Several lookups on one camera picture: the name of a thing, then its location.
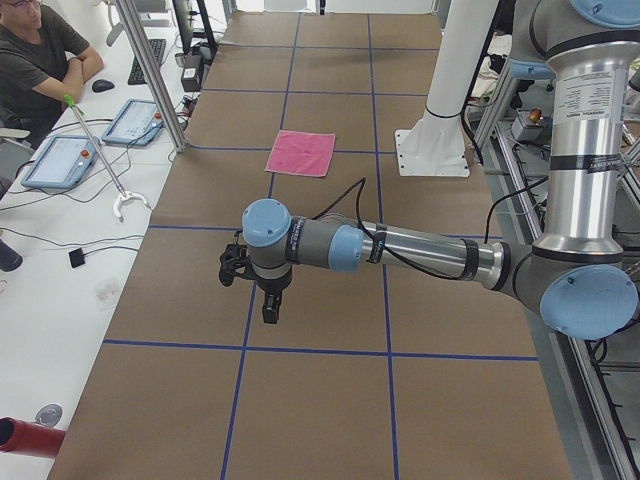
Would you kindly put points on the black box on desk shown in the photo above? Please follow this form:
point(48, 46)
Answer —
point(192, 73)

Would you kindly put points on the seated man in dark shirt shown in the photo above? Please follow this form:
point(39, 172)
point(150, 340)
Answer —
point(43, 59)

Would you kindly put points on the pink and grey towel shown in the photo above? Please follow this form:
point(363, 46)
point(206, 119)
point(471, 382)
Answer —
point(301, 154)

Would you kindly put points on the silver reacher grabber tool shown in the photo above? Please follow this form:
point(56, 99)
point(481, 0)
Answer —
point(124, 196)

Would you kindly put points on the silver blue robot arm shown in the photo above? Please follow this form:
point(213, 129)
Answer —
point(589, 46)

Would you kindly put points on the aluminium frame post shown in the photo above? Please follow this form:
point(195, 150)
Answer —
point(140, 45)

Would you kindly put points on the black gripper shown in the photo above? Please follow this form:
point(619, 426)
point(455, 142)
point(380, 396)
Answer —
point(273, 287)

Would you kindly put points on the near blue teach pendant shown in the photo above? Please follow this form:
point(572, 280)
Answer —
point(61, 163)

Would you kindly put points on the far blue teach pendant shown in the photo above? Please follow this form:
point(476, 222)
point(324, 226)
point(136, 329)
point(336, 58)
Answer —
point(136, 124)

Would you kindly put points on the black computer mouse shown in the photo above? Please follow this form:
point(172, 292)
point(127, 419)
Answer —
point(102, 85)

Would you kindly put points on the aluminium side frame rail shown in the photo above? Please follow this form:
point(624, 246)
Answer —
point(584, 317)

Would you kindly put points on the red cylinder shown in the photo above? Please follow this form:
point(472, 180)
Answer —
point(30, 439)

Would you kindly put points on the round silver desk grommet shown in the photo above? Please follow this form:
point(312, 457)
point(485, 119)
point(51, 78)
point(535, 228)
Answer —
point(49, 415)

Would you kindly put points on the small black square device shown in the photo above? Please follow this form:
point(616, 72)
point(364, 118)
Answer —
point(77, 257)

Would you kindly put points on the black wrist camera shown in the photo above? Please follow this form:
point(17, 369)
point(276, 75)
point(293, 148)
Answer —
point(234, 263)

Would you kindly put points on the blue teach pendant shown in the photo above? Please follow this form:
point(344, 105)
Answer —
point(61, 163)
point(136, 124)

